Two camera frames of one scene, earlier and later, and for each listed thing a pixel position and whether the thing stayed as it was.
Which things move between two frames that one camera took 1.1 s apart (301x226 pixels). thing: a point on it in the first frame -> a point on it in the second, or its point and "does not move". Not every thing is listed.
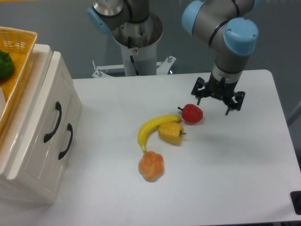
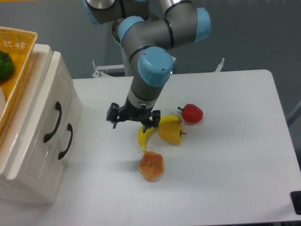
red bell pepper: [191, 114] does not move
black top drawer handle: [58, 106] does not move
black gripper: [220, 88] -> [130, 112]
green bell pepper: [6, 66] does not move
